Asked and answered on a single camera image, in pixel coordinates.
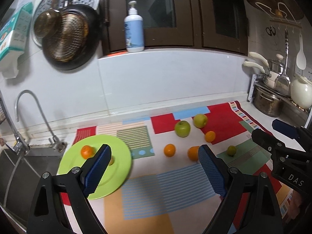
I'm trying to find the small green citrus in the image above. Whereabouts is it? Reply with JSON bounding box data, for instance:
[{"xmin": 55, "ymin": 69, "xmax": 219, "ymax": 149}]
[{"xmin": 226, "ymin": 145, "xmax": 237, "ymax": 157}]

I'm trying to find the orange tangerine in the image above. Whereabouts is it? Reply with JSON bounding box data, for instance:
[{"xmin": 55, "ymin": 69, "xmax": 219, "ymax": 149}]
[
  {"xmin": 80, "ymin": 145, "xmax": 95, "ymax": 160},
  {"xmin": 187, "ymin": 146, "xmax": 199, "ymax": 162},
  {"xmin": 163, "ymin": 144, "xmax": 176, "ymax": 157},
  {"xmin": 205, "ymin": 131, "xmax": 216, "ymax": 143}
]

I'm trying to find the yellow-green apple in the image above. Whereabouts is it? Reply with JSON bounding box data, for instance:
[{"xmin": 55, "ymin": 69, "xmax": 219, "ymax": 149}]
[{"xmin": 193, "ymin": 113, "xmax": 208, "ymax": 128}]

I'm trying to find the dark green apple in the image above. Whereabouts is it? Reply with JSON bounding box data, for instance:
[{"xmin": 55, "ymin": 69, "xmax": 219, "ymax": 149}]
[{"xmin": 175, "ymin": 121, "xmax": 191, "ymax": 137}]

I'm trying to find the small brown-green fruit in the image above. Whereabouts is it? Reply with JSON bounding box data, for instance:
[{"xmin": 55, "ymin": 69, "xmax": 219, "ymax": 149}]
[{"xmin": 109, "ymin": 156, "xmax": 115, "ymax": 166}]

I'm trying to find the large chrome kitchen faucet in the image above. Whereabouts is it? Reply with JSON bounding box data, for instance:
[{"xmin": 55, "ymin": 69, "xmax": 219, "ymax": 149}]
[{"xmin": 0, "ymin": 92, "xmax": 30, "ymax": 154}]

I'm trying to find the right hand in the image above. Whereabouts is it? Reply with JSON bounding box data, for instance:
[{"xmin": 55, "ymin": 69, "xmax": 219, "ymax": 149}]
[{"xmin": 287, "ymin": 190, "xmax": 310, "ymax": 226}]

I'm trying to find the metal dish rack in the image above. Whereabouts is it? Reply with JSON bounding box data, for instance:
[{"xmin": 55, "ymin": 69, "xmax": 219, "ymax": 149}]
[{"xmin": 247, "ymin": 74, "xmax": 311, "ymax": 130}]

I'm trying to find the stainless steel pot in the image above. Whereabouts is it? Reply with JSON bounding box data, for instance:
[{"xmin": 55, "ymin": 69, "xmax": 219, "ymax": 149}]
[{"xmin": 253, "ymin": 86, "xmax": 284, "ymax": 117}]

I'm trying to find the white ceramic jug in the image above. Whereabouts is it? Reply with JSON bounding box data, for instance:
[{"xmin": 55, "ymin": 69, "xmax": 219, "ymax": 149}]
[{"xmin": 290, "ymin": 75, "xmax": 312, "ymax": 110}]

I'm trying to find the steel spatula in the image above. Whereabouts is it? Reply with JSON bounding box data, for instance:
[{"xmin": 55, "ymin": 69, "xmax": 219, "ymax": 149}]
[{"xmin": 274, "ymin": 29, "xmax": 291, "ymax": 97}]

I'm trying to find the stainless steel sink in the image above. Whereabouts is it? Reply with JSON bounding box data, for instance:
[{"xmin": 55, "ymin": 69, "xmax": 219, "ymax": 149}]
[{"xmin": 1, "ymin": 148, "xmax": 63, "ymax": 228}]

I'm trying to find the thin gooseneck faucet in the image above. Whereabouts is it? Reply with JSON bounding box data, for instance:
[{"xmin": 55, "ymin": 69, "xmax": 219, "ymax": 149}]
[{"xmin": 14, "ymin": 89, "xmax": 68, "ymax": 152}]

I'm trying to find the white rice spoon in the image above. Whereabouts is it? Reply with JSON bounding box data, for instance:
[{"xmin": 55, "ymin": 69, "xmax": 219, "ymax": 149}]
[{"xmin": 296, "ymin": 33, "xmax": 307, "ymax": 70}]

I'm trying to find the green plastic plate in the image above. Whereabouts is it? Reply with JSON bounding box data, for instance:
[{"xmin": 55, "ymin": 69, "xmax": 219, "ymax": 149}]
[{"xmin": 58, "ymin": 135, "xmax": 132, "ymax": 200}]

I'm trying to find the colourful patchwork table mat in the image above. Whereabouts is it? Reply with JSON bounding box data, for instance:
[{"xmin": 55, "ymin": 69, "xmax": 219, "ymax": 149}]
[{"xmin": 60, "ymin": 100, "xmax": 299, "ymax": 234}]

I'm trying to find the wooden cutting board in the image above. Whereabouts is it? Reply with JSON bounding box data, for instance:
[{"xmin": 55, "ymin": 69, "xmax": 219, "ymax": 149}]
[{"xmin": 246, "ymin": 0, "xmax": 305, "ymax": 30}]

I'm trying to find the black frying pan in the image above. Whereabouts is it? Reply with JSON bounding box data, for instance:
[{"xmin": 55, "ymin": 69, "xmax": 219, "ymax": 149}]
[{"xmin": 42, "ymin": 0, "xmax": 101, "ymax": 71}]

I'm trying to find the teal paper towel pack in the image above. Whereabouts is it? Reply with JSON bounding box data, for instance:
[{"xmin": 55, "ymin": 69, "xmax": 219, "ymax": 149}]
[{"xmin": 0, "ymin": 2, "xmax": 33, "ymax": 79}]

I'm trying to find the white blue pump bottle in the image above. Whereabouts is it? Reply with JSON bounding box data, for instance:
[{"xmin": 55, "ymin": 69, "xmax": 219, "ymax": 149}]
[{"xmin": 124, "ymin": 1, "xmax": 144, "ymax": 53}]

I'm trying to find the small brass saucepan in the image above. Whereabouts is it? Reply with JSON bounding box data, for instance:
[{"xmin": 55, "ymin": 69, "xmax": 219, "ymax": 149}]
[{"xmin": 34, "ymin": 0, "xmax": 61, "ymax": 39}]

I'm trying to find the white-handled pot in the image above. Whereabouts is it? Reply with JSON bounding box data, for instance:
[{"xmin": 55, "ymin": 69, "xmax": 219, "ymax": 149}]
[{"xmin": 243, "ymin": 52, "xmax": 285, "ymax": 89}]

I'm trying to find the dark wooden window frame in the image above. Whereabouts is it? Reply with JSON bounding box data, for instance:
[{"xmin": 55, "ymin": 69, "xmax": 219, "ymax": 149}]
[{"xmin": 100, "ymin": 0, "xmax": 248, "ymax": 55}]

